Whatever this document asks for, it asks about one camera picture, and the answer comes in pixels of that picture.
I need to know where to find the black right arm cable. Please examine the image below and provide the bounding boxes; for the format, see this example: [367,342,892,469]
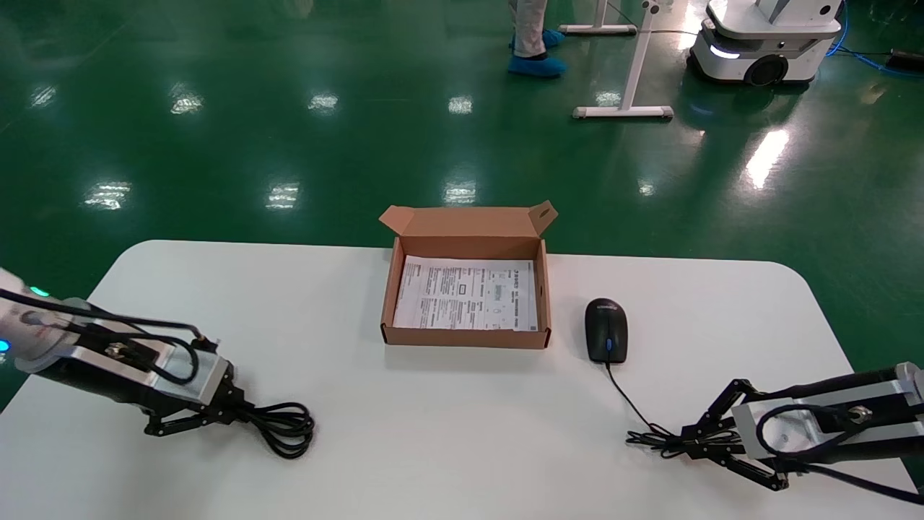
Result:
[756,403,924,506]

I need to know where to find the white T-shaped stand leg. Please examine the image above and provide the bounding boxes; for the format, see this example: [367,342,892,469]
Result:
[573,0,675,121]

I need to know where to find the blue floor cable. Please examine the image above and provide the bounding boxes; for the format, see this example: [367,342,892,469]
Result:
[827,0,924,80]

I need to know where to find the black wired computer mouse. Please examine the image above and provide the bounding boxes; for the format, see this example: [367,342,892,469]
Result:
[585,298,744,459]

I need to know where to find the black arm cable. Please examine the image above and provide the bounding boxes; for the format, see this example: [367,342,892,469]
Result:
[756,403,924,506]
[0,289,221,386]

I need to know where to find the white stand foot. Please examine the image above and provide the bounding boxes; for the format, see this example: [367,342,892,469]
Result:
[557,0,639,37]

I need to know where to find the brown cardboard box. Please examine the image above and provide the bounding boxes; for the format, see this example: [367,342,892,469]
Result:
[380,201,559,350]

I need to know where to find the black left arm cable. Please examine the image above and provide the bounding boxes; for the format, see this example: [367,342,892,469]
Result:
[0,289,221,386]

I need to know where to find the white trouser leg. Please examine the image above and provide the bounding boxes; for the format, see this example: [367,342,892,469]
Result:
[509,0,549,60]

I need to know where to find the printed white paper sheet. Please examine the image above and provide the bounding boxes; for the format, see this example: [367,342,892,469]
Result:
[393,255,540,332]

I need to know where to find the white wheeled mobile robot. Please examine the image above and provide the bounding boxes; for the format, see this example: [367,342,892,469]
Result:
[687,0,844,88]

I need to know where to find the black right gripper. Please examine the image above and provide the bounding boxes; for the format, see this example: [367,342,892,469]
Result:
[682,378,820,492]

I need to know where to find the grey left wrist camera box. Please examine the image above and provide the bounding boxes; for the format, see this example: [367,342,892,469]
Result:
[155,352,233,407]

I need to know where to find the black power cable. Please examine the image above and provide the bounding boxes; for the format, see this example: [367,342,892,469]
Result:
[242,402,316,460]

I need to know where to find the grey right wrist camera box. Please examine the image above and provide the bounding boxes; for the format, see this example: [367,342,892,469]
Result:
[731,396,834,462]

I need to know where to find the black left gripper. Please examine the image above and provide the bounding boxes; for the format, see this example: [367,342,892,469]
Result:
[144,365,255,438]

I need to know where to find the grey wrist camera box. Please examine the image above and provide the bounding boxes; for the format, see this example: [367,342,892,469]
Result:
[155,352,233,407]
[731,396,834,462]

